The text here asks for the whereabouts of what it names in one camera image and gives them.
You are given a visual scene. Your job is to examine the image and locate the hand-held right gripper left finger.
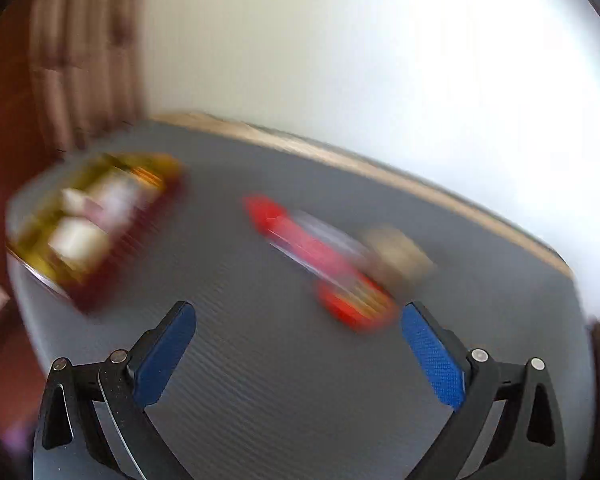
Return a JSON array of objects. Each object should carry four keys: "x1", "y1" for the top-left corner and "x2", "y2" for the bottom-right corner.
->
[{"x1": 32, "y1": 301, "x2": 197, "y2": 480}]

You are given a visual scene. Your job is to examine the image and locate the yellow striped block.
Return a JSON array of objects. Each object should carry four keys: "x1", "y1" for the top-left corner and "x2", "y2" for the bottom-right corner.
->
[{"x1": 129, "y1": 164, "x2": 168, "y2": 188}]

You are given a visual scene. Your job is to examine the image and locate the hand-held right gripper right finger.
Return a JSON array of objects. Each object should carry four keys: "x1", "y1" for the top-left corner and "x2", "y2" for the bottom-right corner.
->
[{"x1": 400, "y1": 301, "x2": 567, "y2": 480}]

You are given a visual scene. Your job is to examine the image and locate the brown wooden wardrobe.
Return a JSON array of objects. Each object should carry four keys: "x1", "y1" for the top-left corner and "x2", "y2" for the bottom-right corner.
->
[{"x1": 0, "y1": 0, "x2": 48, "y2": 286}]

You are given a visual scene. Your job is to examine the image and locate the beige wooden block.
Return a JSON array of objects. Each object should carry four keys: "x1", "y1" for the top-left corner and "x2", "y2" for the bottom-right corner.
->
[{"x1": 358, "y1": 226, "x2": 437, "y2": 287}]

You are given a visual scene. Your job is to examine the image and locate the beige leaf-print curtain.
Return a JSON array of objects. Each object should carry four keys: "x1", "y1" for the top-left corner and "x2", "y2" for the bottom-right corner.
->
[{"x1": 29, "y1": 0, "x2": 147, "y2": 153}]

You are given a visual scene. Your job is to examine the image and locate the pink block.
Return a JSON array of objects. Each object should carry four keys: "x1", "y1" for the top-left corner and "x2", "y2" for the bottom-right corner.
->
[{"x1": 270, "y1": 212, "x2": 373, "y2": 283}]

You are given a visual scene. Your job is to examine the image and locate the red tin box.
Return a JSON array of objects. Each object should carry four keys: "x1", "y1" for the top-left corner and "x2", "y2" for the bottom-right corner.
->
[{"x1": 5, "y1": 151, "x2": 187, "y2": 315}]

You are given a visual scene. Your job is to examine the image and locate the grey mesh mat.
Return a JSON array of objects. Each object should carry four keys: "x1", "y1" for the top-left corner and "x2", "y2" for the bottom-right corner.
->
[{"x1": 5, "y1": 120, "x2": 600, "y2": 480}]

